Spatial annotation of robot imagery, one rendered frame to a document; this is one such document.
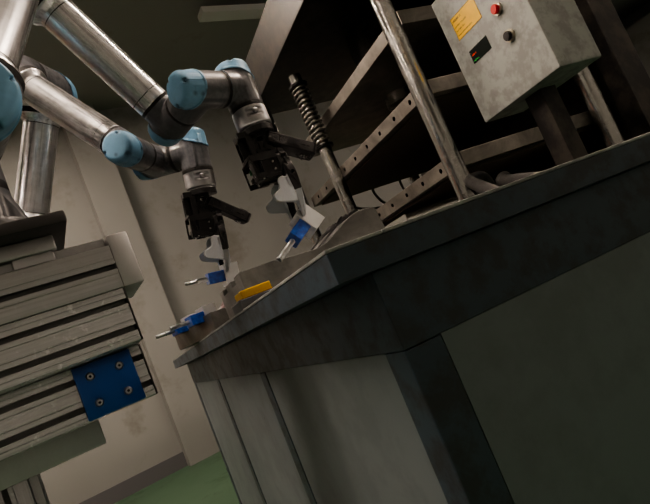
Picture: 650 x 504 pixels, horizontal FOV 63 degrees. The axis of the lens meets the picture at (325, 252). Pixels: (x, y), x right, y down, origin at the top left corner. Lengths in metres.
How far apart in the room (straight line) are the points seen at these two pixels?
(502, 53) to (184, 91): 0.89
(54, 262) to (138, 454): 4.01
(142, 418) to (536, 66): 4.12
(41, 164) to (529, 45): 1.29
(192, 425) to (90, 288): 3.95
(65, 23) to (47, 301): 0.58
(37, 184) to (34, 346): 0.76
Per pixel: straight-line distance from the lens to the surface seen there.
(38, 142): 1.60
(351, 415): 0.81
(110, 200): 5.06
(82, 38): 1.23
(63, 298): 0.91
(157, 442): 4.89
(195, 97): 1.10
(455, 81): 1.85
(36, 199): 1.59
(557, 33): 1.55
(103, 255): 0.93
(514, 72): 1.58
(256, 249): 5.35
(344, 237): 1.25
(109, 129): 1.33
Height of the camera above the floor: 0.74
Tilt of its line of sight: 6 degrees up
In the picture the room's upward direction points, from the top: 23 degrees counter-clockwise
